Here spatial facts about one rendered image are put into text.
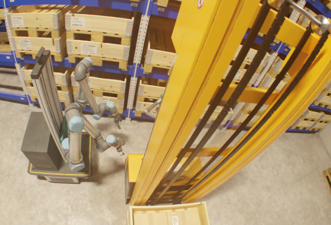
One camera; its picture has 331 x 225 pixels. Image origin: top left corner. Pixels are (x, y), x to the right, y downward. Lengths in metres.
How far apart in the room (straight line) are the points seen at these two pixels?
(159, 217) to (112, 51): 1.95
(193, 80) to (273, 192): 3.48
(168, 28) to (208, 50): 2.91
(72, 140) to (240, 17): 1.35
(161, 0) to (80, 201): 2.67
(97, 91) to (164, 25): 1.66
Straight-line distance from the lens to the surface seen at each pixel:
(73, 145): 1.52
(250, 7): 0.47
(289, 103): 0.99
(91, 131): 1.72
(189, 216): 2.07
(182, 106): 0.58
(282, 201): 3.94
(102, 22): 2.11
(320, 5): 3.06
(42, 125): 2.28
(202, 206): 2.09
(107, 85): 2.59
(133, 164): 1.85
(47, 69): 1.67
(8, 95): 3.86
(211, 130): 0.78
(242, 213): 3.23
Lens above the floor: 2.57
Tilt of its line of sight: 43 degrees down
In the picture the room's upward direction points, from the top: 19 degrees clockwise
